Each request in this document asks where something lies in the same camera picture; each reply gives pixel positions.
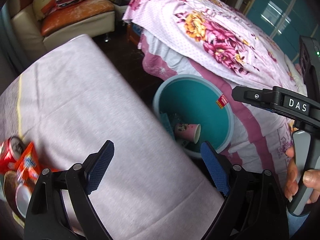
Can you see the white and mauve bedsheet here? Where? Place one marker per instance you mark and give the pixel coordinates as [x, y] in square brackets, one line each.
[260, 138]

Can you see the cream cartoon pillow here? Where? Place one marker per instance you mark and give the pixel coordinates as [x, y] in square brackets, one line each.
[42, 8]

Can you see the red sticker on bin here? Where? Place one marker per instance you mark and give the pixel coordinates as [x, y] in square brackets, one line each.
[222, 101]

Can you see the pink floral paper cup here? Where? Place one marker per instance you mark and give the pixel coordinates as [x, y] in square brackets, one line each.
[188, 132]

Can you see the red soda can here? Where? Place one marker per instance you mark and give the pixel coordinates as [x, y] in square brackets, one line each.
[11, 151]

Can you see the lilac covered mattress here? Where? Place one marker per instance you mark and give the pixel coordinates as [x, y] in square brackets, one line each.
[72, 100]

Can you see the brown instant noodle bowl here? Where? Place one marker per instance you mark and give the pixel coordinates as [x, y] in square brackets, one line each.
[9, 187]

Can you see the teal plastic trash bin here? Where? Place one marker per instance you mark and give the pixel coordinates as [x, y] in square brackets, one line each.
[192, 99]

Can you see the cream leather sofa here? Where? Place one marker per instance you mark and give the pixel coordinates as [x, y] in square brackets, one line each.
[28, 30]

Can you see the person's right hand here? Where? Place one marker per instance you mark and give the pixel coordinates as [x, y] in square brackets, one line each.
[311, 179]

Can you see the orange leather seat cushion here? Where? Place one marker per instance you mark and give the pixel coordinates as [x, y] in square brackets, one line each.
[75, 13]

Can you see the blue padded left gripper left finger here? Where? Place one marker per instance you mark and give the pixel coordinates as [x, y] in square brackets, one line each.
[96, 165]

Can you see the pink floral blanket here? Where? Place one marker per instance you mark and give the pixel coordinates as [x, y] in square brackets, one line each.
[220, 39]

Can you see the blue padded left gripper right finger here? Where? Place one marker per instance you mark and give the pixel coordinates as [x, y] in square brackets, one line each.
[217, 165]

